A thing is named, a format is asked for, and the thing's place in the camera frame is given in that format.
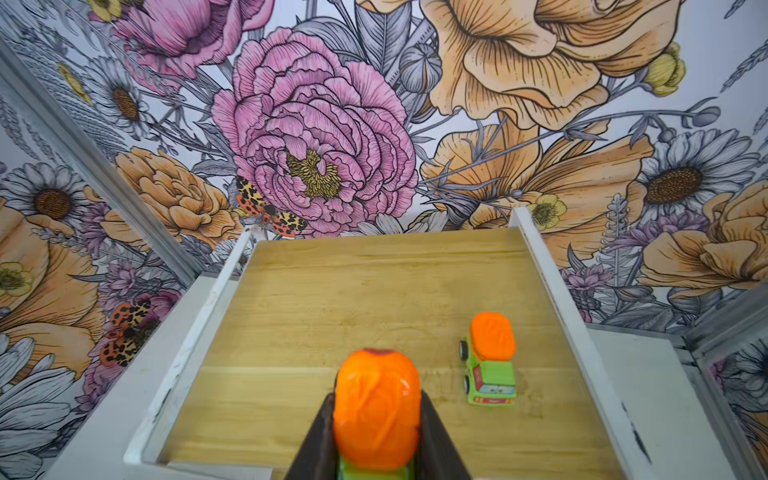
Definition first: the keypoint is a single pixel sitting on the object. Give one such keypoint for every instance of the aluminium corner post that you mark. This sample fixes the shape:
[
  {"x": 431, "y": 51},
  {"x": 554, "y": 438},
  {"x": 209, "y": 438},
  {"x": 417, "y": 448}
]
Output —
[
  {"x": 729, "y": 352},
  {"x": 34, "y": 100}
]

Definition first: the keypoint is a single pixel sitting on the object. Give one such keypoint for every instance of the two-tier bamboo white shelf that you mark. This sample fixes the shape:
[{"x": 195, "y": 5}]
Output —
[{"x": 261, "y": 355}]

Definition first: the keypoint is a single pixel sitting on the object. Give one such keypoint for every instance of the left aluminium corner post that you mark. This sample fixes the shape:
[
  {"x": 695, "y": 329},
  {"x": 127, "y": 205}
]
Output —
[{"x": 34, "y": 100}]

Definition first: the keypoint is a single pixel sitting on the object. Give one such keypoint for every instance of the green orange mixer truck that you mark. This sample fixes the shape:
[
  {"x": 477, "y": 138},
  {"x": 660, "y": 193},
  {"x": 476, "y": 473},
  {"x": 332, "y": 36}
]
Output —
[
  {"x": 376, "y": 416},
  {"x": 487, "y": 351}
]

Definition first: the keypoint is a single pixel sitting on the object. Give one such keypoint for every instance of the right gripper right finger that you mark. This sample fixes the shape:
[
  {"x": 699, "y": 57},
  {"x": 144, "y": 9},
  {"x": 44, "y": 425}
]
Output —
[{"x": 437, "y": 458}]

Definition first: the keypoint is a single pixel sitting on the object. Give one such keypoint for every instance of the right aluminium corner post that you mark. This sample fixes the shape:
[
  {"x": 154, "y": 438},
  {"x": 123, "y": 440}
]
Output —
[{"x": 729, "y": 352}]

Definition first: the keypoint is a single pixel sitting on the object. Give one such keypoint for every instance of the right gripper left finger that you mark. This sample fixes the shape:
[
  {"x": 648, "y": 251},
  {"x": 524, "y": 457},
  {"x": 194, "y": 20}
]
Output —
[{"x": 317, "y": 457}]

